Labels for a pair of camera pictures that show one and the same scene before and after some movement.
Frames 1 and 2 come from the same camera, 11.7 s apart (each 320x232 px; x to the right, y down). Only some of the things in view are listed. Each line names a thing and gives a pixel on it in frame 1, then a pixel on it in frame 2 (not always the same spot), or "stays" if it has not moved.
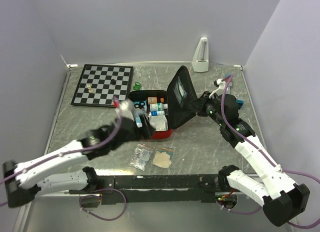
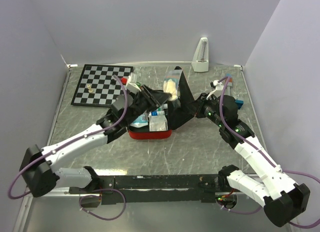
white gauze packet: x=159 y=122 stays
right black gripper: x=206 y=98 stays
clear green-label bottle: x=158 y=107 stays
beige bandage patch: x=162 y=159 → x=171 y=83
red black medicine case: x=157 y=113 stays
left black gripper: x=145 y=133 → x=154 y=98
